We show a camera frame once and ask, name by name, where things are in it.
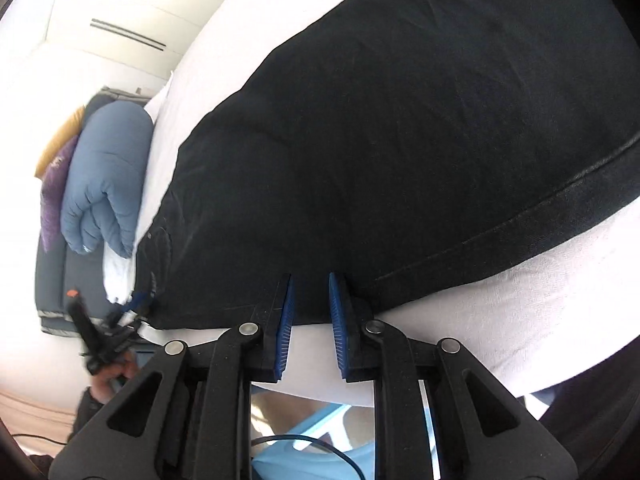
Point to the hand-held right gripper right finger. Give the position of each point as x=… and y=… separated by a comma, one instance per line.
x=338, y=327

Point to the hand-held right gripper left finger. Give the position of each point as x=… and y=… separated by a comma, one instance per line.
x=284, y=327

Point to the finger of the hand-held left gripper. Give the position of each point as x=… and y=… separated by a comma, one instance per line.
x=136, y=302

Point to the black pants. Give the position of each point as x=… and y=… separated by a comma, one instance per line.
x=400, y=135

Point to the person's left forearm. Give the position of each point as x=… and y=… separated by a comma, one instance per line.
x=87, y=412

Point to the person's left hand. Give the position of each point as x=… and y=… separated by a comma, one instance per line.
x=112, y=377

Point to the white pillow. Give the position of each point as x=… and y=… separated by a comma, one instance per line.
x=117, y=275
x=157, y=100

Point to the light blue plastic stool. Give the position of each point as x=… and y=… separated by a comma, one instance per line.
x=300, y=460

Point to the blue rolled duvet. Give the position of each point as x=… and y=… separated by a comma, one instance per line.
x=107, y=170

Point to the purple pillow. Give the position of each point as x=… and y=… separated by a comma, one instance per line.
x=52, y=195

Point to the yellow pillow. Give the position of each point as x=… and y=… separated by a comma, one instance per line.
x=62, y=135

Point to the bed with white sheet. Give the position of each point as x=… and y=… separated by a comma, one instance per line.
x=525, y=310

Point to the white wardrobe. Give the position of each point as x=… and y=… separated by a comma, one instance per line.
x=130, y=5

